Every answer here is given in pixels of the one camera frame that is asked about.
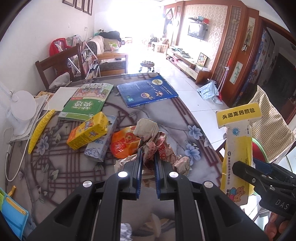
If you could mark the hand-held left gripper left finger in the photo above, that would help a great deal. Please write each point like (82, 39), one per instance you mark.
(138, 171)

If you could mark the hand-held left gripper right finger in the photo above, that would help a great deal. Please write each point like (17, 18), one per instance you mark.
(158, 176)

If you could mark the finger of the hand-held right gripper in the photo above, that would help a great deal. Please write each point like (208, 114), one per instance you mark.
(249, 176)
(262, 165)

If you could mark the red printed wrapper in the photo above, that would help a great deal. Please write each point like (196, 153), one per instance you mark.
(164, 148)

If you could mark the orange snack bag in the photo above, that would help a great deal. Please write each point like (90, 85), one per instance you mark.
(124, 142)

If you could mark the yellow medicine box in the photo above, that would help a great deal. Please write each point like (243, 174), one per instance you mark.
(238, 139)

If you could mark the blue white patterned carton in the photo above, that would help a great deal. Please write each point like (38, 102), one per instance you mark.
(101, 144)

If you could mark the yellow orange juice box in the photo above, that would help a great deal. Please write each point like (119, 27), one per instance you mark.
(89, 131)

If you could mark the person's right hand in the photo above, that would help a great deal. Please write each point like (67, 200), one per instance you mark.
(277, 226)

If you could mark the crumpled brown paper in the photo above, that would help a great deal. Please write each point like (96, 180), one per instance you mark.
(124, 162)

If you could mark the yellow checked cloth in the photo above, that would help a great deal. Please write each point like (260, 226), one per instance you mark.
(275, 129)

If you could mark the small crumpled white paper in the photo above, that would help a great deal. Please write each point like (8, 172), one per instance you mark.
(126, 231)

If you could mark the floral printed tablecloth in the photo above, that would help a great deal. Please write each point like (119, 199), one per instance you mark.
(69, 166)

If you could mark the blue book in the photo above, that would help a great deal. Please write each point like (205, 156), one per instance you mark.
(148, 90)

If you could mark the green book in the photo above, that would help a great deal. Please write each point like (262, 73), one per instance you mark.
(85, 104)

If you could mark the broom and dustpan set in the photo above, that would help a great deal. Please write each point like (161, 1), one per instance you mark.
(220, 88)

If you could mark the blue plastic bag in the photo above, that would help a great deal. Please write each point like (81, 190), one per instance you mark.
(208, 91)

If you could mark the blue door curtain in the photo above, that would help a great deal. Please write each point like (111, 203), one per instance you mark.
(256, 69)

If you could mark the small framed bamboo painting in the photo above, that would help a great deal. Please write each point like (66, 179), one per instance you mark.
(236, 72)

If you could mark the white paper pad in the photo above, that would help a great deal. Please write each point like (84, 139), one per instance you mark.
(63, 98)

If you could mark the yellow curved plastic strip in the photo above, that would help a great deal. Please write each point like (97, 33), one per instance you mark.
(40, 132)

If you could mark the brown rolling stool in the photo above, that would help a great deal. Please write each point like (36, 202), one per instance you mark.
(146, 64)

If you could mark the wooden sofa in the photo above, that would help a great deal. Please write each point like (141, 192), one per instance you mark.
(111, 62)

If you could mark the television cabinet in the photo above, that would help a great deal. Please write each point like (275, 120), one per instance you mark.
(187, 64)

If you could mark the white cloth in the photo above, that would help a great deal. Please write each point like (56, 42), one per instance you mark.
(59, 80)

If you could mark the yellow brown booklet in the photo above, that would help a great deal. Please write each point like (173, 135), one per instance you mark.
(45, 94)

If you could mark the colourful board game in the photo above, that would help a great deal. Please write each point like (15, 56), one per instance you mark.
(203, 59)

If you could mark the magazine rack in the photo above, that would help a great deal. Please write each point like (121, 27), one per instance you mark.
(89, 60)

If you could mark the green magazine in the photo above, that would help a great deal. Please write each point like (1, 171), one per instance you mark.
(113, 46)

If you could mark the tall framed bamboo painting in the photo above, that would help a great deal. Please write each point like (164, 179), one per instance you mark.
(248, 34)

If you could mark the blue plastic phone stand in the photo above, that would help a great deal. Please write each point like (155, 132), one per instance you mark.
(13, 215)

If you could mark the white desk lamp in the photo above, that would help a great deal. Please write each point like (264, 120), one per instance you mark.
(22, 109)

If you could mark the wooden chair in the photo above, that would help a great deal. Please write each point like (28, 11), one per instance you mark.
(56, 62)

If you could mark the black clothing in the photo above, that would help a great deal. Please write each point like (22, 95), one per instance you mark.
(112, 36)

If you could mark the white plush toy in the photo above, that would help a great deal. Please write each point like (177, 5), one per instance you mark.
(101, 31)

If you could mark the red bag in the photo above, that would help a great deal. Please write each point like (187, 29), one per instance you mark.
(59, 46)

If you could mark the wall television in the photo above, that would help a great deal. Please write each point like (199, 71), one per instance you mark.
(196, 31)

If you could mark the black diamond wall decoration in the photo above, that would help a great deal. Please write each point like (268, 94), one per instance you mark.
(169, 16)

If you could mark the wall shelf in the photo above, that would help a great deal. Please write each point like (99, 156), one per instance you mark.
(198, 20)

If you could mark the framed wall picture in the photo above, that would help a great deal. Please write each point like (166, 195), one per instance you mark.
(68, 2)
(85, 6)
(90, 8)
(78, 4)

